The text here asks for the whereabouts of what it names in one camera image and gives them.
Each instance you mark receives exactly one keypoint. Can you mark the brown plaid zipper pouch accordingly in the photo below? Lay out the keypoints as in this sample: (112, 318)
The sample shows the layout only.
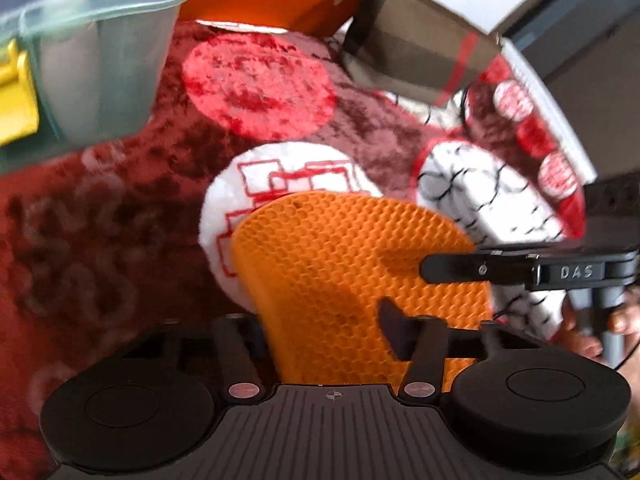
(415, 45)

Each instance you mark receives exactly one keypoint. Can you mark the orange honeycomb silicone mat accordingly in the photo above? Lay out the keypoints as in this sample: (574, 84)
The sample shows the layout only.
(325, 270)

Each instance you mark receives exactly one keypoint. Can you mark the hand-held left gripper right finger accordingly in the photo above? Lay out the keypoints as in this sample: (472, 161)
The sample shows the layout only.
(395, 330)

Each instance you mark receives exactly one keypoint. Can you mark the person's right hand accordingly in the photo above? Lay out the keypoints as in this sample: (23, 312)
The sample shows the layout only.
(625, 320)

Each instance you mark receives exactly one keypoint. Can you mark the clear plastic storage box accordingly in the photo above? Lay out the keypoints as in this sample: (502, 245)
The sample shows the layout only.
(100, 60)

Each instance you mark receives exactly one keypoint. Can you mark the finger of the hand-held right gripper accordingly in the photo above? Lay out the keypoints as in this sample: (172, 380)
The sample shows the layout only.
(475, 269)

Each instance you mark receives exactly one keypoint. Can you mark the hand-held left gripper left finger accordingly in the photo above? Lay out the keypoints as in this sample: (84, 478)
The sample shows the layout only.
(232, 355)

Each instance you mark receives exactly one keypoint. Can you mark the red patterned blanket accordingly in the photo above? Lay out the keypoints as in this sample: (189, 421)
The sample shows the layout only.
(125, 235)

